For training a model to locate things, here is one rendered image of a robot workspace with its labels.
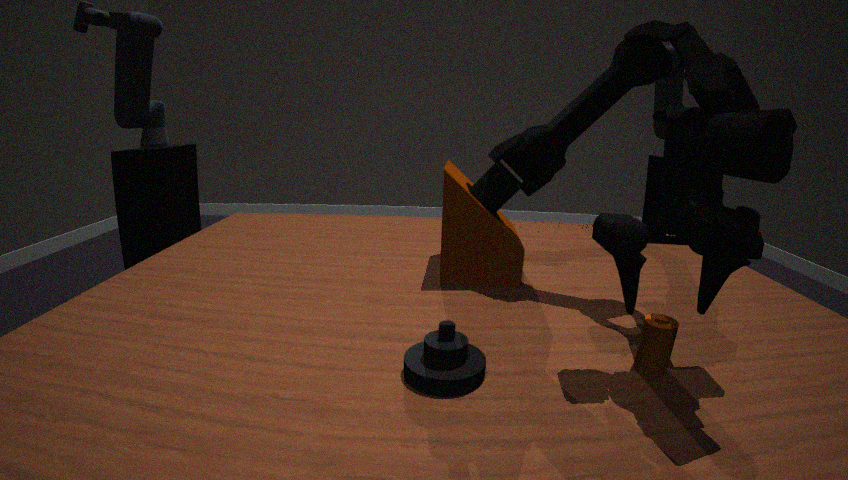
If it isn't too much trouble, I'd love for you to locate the orange cylinder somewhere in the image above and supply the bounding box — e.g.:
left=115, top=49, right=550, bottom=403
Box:
left=633, top=313, right=679, bottom=377

